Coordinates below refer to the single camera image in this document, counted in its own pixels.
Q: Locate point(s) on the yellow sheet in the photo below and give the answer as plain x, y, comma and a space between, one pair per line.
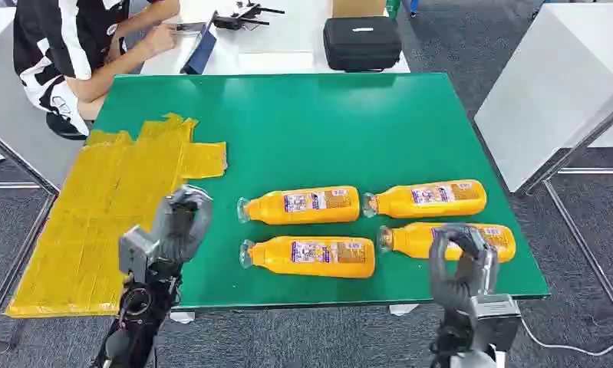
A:
108, 203

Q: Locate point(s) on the green table mat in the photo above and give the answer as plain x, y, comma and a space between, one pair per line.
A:
326, 132

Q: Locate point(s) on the orange drink bottle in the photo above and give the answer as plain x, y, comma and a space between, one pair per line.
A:
413, 241
306, 213
311, 268
428, 207

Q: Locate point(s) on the white desk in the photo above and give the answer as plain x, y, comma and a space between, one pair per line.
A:
280, 51

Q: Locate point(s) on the blue tablet cover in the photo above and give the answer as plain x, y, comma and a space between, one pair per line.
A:
200, 51

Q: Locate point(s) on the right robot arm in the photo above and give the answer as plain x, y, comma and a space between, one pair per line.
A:
458, 350

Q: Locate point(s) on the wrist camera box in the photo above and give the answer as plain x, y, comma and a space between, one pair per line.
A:
496, 315
136, 249

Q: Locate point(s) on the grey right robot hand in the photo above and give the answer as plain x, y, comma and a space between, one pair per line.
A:
453, 289

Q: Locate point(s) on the white table with metal legs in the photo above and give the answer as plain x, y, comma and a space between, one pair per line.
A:
6, 101
550, 91

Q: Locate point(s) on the black carry case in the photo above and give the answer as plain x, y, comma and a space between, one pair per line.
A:
362, 43

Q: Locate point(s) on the cardboard box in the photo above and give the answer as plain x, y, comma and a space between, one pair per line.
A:
358, 7

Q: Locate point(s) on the person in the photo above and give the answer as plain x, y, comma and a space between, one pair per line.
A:
62, 40

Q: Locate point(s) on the white table foot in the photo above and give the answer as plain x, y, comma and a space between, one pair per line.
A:
402, 309
183, 317

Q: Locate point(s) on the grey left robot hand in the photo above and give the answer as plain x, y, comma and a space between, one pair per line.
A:
181, 228

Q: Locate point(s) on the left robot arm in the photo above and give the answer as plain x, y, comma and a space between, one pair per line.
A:
138, 315

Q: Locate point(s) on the phone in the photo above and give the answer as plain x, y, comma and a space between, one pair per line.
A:
190, 27

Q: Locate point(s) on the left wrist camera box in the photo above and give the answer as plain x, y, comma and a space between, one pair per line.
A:
136, 249

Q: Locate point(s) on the person's right hand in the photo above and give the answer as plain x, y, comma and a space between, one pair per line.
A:
163, 39

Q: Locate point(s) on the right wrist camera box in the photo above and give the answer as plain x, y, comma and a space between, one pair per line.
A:
496, 315

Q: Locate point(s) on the black remote controller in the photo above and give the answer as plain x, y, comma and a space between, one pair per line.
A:
240, 18

